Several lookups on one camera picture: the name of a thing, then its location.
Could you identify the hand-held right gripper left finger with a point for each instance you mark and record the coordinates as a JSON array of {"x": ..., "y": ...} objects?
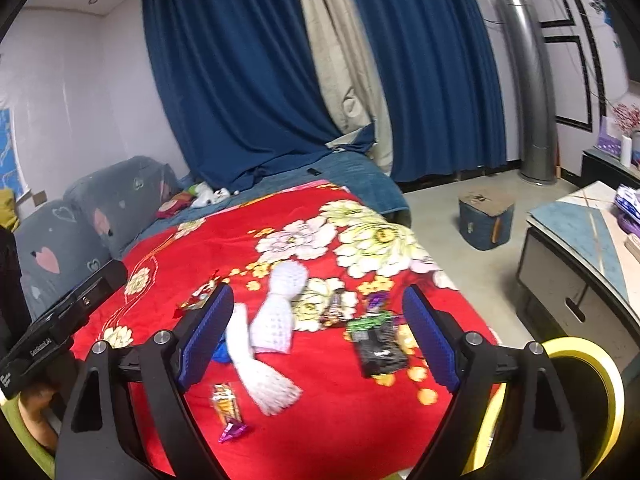
[{"x": 207, "y": 330}]

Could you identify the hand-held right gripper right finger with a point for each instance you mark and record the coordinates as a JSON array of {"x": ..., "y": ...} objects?
[{"x": 430, "y": 340}]

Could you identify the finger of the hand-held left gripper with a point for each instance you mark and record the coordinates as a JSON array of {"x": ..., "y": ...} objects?
[{"x": 100, "y": 285}]

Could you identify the black green snack wrapper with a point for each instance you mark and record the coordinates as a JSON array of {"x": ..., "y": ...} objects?
[{"x": 380, "y": 355}]

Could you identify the banded white foam net bundle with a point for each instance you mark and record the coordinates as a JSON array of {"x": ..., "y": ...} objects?
[{"x": 272, "y": 325}]

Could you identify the purple snack wrapper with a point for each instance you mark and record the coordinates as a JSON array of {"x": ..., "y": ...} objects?
[{"x": 376, "y": 302}]

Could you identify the white foam net sleeve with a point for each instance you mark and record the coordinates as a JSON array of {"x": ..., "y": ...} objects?
[{"x": 260, "y": 375}]

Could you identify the person's left hand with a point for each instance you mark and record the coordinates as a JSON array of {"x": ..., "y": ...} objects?
[{"x": 40, "y": 415}]

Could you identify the small blue item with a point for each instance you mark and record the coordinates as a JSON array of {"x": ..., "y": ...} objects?
[{"x": 221, "y": 355}]

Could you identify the yellow snack wrapper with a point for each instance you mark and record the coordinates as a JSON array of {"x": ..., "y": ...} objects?
[{"x": 200, "y": 292}]

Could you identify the grey heart print pillow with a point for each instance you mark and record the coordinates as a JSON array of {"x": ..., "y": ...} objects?
[
  {"x": 55, "y": 240},
  {"x": 130, "y": 190}
]

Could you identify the small orange wrapper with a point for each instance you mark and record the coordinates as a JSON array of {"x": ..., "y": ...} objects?
[{"x": 225, "y": 402}]

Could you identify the brown snack wrapper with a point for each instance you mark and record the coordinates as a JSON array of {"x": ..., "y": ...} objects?
[{"x": 334, "y": 310}]

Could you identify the small purple candy wrapper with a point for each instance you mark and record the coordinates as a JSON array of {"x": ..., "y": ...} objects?
[{"x": 232, "y": 432}]

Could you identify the red bag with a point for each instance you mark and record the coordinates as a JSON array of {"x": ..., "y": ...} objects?
[{"x": 172, "y": 207}]

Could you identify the yellow cloth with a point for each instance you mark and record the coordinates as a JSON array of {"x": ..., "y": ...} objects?
[{"x": 6, "y": 210}]

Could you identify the blue storage box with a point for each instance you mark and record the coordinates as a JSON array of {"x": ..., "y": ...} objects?
[{"x": 482, "y": 230}]

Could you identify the red floral blanket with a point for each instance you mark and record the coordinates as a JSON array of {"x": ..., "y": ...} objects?
[{"x": 310, "y": 410}]

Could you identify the white plush toy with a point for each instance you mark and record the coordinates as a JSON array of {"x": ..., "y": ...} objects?
[{"x": 205, "y": 197}]

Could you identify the grey white cabinet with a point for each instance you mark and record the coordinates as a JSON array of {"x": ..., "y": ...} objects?
[{"x": 555, "y": 280}]

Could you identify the blue bed sheet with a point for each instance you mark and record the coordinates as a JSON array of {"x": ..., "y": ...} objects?
[{"x": 360, "y": 180}]

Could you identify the purple packet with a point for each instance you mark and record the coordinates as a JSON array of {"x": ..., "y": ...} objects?
[{"x": 631, "y": 224}]

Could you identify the black stand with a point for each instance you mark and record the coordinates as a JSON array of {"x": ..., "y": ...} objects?
[{"x": 600, "y": 167}]

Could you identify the blue white packet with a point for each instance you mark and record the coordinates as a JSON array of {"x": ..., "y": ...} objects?
[{"x": 630, "y": 200}]

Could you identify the blue curtain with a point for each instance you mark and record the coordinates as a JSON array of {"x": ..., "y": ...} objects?
[
  {"x": 225, "y": 60},
  {"x": 430, "y": 60}
]

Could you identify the purple box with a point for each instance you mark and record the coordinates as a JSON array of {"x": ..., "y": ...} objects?
[{"x": 610, "y": 142}]

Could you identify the silver tower air conditioner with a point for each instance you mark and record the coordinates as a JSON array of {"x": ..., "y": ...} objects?
[{"x": 530, "y": 85}]

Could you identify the beige curtain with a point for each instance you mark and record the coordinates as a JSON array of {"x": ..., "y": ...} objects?
[{"x": 340, "y": 75}]

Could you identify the vase with pink flowers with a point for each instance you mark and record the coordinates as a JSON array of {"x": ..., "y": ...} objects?
[{"x": 627, "y": 117}]

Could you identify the wall socket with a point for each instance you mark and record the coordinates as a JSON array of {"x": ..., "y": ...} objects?
[{"x": 39, "y": 198}]

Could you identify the blue wall poster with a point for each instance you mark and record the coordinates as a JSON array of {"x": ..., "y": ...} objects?
[{"x": 7, "y": 155}]

